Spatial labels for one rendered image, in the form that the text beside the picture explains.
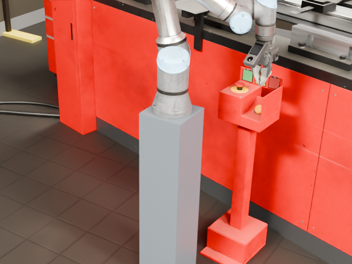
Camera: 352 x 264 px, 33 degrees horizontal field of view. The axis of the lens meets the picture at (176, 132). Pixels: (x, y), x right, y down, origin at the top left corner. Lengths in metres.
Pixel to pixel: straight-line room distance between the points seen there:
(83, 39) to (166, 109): 1.42
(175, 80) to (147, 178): 0.43
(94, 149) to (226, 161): 0.93
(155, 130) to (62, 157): 1.36
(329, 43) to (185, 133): 0.75
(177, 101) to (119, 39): 1.22
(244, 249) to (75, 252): 0.76
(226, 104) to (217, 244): 0.68
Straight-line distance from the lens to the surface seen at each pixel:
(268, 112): 2.40
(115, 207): 3.07
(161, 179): 2.31
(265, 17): 2.24
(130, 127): 3.49
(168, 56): 2.15
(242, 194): 2.64
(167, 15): 2.23
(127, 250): 2.80
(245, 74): 2.52
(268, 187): 2.86
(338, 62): 2.51
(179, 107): 2.19
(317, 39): 2.61
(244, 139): 2.51
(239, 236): 2.71
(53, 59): 4.48
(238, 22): 2.09
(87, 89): 3.64
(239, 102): 2.39
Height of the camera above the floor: 1.76
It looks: 28 degrees down
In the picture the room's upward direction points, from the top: 2 degrees clockwise
